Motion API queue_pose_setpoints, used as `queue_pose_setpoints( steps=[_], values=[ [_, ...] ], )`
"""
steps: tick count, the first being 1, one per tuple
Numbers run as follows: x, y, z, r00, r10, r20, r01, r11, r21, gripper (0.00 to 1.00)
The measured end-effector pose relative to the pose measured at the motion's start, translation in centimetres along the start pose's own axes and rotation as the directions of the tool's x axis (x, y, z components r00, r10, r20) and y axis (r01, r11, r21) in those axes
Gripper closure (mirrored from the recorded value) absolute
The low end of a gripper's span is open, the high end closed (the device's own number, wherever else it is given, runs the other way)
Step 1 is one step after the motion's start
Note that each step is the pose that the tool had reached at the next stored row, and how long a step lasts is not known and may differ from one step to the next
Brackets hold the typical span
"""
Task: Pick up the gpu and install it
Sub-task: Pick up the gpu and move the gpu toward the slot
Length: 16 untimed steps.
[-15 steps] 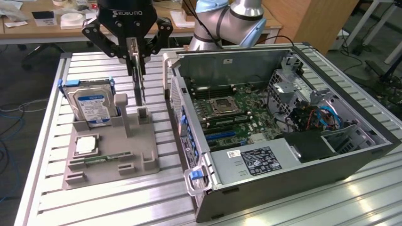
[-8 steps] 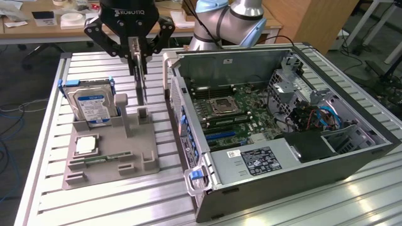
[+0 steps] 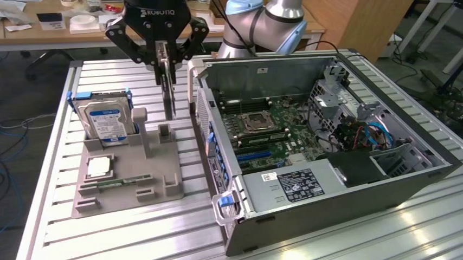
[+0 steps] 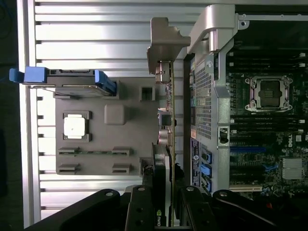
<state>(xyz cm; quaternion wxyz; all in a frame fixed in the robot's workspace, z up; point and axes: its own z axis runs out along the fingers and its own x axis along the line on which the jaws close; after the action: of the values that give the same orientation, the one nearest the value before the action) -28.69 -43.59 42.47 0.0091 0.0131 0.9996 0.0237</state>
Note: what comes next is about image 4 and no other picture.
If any hard disk with blue carrier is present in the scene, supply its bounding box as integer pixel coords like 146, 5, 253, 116
9, 67, 118, 97

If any blue card retention clip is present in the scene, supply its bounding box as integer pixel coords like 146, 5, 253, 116
201, 179, 214, 193
201, 146, 214, 165
199, 163, 213, 179

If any grey plastic parts rack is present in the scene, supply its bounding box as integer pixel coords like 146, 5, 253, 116
54, 77, 161, 176

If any silver CPU chip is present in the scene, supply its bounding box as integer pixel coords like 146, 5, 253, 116
63, 114, 87, 141

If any silver chipset heatsink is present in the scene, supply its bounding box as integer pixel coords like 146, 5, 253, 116
281, 157, 306, 180

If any open grey PC case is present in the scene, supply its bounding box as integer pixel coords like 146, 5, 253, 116
182, 4, 308, 201

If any CPU socket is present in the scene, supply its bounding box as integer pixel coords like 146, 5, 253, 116
244, 75, 294, 113

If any blue expansion slot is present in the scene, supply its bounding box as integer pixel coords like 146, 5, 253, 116
229, 146, 267, 153

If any white expansion slot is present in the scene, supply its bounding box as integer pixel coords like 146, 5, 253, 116
229, 184, 263, 193

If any blue motherboard wire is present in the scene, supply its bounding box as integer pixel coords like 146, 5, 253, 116
261, 162, 280, 173

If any green RAM stick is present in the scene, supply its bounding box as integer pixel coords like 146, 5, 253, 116
59, 149, 130, 156

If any green motherboard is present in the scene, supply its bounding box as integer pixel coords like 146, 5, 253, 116
228, 51, 308, 193

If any blue rear label sticker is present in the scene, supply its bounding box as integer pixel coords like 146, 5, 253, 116
190, 138, 201, 188

